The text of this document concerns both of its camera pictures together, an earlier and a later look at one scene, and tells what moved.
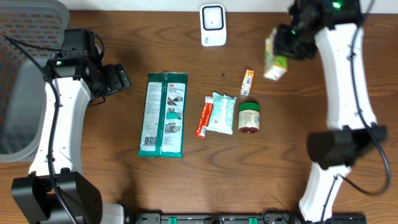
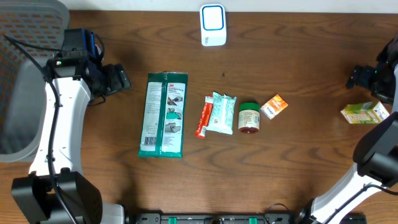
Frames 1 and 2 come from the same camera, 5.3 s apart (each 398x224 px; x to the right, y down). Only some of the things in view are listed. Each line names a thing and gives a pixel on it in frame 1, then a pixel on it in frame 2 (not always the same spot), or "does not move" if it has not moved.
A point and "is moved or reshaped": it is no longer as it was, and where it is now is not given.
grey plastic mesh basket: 22,86 does not move
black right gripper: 282,47 to 364,79
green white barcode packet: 163,115 does not move
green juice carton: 275,67 is moved or reshaped
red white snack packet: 204,120 does not move
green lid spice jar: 249,117 does not move
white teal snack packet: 222,114 does not move
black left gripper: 119,81 does not move
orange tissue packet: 247,83 to 274,107
